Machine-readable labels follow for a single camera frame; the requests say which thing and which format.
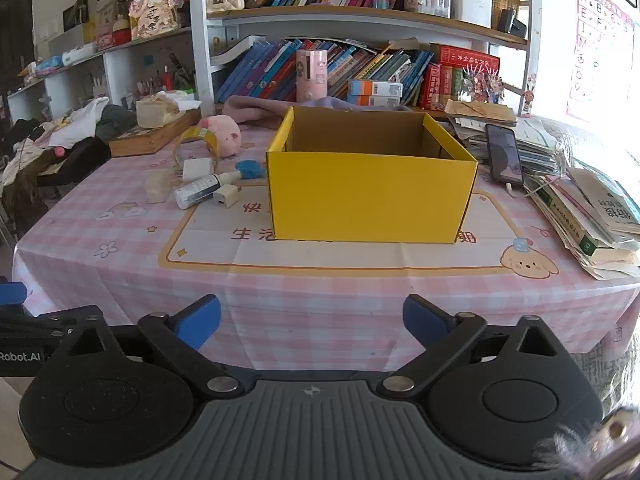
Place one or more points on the alphabet wall poster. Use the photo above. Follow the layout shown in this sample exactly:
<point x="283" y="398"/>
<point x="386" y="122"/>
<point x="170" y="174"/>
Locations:
<point x="600" y="45"/>

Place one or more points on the pink tabletop appliance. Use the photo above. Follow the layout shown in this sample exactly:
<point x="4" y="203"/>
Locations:
<point x="311" y="75"/>

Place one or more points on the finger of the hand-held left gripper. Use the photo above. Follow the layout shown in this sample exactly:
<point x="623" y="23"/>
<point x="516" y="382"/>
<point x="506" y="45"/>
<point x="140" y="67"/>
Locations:
<point x="10" y="292"/>

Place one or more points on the white square block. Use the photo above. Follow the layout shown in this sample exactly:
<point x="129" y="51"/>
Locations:
<point x="157" y="187"/>

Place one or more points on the red bottle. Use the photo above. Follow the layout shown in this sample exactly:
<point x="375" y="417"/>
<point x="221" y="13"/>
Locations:
<point x="167" y="81"/>

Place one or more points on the pink doll figure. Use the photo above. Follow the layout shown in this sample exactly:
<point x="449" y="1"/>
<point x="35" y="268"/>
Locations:
<point x="155" y="10"/>

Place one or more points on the pile of papers under phone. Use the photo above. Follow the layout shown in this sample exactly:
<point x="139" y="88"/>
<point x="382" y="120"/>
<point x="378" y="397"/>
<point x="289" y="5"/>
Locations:
<point x="537" y="140"/>

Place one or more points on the stack of books and papers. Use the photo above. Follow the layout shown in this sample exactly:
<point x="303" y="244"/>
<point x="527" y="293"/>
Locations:
<point x="585" y="220"/>

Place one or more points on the red dictionaries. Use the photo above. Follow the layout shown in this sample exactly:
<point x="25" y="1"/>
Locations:
<point x="450" y="75"/>

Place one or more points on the white side shelf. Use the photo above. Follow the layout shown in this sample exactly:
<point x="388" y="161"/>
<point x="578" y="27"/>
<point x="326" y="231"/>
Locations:
<point x="117" y="62"/>

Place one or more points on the black smartphone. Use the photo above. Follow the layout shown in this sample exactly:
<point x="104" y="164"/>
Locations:
<point x="504" y="155"/>

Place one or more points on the pink plush pig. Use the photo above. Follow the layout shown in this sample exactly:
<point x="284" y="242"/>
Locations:
<point x="225" y="132"/>

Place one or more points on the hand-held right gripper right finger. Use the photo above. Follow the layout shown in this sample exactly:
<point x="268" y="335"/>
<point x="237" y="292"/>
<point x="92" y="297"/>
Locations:
<point x="425" y="320"/>

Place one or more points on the small white charger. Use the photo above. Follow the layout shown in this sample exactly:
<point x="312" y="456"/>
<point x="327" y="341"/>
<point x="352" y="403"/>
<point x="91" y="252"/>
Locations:
<point x="226" y="196"/>

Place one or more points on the large white charger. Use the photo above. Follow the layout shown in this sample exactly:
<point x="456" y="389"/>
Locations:
<point x="197" y="170"/>

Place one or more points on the colourful cartoon figure stand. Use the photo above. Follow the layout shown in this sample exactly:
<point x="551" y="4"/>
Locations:
<point x="482" y="85"/>

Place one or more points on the yellow tape roll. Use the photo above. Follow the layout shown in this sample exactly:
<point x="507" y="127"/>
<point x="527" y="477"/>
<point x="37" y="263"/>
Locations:
<point x="205" y="134"/>

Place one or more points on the grey fluffy cuff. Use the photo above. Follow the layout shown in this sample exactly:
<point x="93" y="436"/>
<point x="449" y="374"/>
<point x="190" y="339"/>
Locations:
<point x="570" y="452"/>

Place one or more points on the pile of clothes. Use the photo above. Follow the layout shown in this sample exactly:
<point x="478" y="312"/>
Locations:
<point x="75" y="125"/>

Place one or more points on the purple cloth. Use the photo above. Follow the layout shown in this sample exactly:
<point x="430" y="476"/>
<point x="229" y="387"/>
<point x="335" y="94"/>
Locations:
<point x="260" y="110"/>

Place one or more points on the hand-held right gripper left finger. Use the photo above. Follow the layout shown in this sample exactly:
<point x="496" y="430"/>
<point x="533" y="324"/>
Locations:
<point x="200" y="320"/>

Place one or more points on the row of colourful books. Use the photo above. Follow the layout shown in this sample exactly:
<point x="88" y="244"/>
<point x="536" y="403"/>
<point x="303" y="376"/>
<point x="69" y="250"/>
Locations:
<point x="260" y="72"/>

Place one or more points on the pink checked tablecloth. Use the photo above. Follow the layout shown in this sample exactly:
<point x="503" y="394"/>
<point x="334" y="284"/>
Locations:
<point x="325" y="290"/>

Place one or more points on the wooden chess box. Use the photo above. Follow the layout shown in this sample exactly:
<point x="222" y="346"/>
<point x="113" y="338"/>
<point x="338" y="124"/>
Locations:
<point x="150" y="140"/>

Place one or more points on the white bookshelf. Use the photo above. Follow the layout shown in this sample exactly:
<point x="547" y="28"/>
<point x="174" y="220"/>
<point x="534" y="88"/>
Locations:
<point x="202" y="60"/>

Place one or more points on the tissue pack in plastic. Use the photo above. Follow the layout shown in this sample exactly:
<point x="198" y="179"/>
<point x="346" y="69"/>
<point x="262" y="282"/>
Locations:
<point x="152" y="112"/>

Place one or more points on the yellow cardboard box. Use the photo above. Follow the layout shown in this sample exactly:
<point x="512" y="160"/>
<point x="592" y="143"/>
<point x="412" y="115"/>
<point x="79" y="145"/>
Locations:
<point x="370" y="200"/>

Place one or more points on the white spray bottle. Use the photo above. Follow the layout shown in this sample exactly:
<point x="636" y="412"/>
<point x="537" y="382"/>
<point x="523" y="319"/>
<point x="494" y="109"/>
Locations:
<point x="197" y="192"/>

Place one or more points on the white pen box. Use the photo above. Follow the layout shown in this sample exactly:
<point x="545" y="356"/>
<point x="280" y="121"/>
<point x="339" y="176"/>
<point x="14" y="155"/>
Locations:
<point x="471" y="7"/>

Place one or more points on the orange and blue carton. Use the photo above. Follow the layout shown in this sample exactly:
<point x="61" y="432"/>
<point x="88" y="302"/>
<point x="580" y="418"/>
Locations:
<point x="375" y="87"/>
<point x="372" y="101"/>

